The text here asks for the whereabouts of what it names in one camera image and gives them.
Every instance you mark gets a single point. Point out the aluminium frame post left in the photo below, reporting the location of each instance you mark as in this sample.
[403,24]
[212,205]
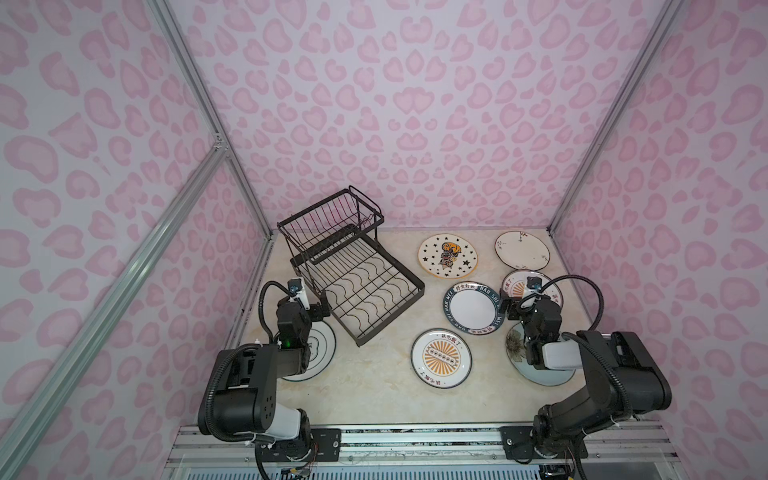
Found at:
[168,23]

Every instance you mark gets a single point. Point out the light green flower plate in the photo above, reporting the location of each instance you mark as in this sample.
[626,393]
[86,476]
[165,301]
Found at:
[516,353]

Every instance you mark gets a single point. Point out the aluminium frame post right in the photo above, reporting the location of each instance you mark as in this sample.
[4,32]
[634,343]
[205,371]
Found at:
[663,26]

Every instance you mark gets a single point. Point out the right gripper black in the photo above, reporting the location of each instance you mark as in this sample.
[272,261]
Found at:
[512,306]

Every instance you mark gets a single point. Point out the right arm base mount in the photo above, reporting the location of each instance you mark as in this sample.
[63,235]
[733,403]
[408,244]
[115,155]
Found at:
[523,445]

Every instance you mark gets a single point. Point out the aluminium frame post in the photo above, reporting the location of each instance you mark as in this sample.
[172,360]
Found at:
[663,26]
[168,23]

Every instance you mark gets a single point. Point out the white plate dark blue rim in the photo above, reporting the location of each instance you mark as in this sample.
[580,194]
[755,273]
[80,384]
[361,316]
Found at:
[473,308]

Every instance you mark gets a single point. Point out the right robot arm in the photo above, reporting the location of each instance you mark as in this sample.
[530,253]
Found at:
[622,379]

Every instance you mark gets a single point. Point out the white plate black rings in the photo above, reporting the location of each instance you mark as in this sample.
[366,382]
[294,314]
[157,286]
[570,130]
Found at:
[321,354]

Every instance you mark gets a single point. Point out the white plate brown rim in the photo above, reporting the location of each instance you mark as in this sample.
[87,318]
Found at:
[522,251]

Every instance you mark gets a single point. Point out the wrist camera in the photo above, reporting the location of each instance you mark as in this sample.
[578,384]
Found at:
[298,292]
[533,285]

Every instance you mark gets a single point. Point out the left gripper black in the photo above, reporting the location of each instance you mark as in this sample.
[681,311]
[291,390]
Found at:
[317,309]

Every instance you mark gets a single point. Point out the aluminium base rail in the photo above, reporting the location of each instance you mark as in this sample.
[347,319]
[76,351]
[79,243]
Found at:
[631,450]

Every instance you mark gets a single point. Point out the cream star cartoon plate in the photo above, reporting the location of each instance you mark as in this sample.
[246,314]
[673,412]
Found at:
[447,256]

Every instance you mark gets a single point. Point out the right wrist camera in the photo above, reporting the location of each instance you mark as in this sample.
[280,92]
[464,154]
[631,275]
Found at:
[533,285]

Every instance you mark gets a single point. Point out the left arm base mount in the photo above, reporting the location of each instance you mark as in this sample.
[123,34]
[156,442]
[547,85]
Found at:
[316,445]

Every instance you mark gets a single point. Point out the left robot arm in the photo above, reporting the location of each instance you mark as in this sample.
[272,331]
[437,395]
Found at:
[240,400]

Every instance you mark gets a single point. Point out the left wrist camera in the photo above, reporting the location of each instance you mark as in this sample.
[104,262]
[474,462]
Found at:
[298,292]

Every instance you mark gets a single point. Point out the aluminium frame diagonal beam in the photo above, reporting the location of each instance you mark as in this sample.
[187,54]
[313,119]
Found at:
[33,421]

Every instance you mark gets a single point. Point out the black wire dish rack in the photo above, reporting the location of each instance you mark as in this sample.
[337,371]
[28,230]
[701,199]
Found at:
[336,250]

